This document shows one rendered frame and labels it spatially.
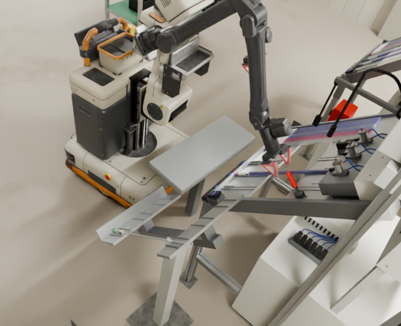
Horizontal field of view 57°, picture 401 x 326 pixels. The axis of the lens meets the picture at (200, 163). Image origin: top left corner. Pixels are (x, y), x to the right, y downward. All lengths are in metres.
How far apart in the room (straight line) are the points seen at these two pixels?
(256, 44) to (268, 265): 0.90
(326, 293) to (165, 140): 1.37
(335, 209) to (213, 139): 0.98
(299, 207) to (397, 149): 0.42
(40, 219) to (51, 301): 0.52
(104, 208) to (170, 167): 0.71
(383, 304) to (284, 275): 0.42
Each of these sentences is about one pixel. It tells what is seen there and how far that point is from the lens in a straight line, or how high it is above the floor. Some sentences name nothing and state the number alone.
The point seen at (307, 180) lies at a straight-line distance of 1.46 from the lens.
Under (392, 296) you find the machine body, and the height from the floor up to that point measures 0.62.
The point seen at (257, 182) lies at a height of 0.83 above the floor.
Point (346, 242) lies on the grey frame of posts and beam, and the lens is 1.29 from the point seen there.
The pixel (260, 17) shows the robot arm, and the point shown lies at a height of 1.47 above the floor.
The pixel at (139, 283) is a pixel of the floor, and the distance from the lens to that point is 2.19.
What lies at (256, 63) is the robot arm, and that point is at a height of 1.32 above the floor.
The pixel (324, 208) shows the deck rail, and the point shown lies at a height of 1.08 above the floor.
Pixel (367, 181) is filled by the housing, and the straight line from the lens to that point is 1.18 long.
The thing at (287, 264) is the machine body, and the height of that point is 0.62.
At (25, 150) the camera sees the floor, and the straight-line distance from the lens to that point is 2.83.
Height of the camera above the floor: 2.00
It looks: 47 degrees down
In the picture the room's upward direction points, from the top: 13 degrees clockwise
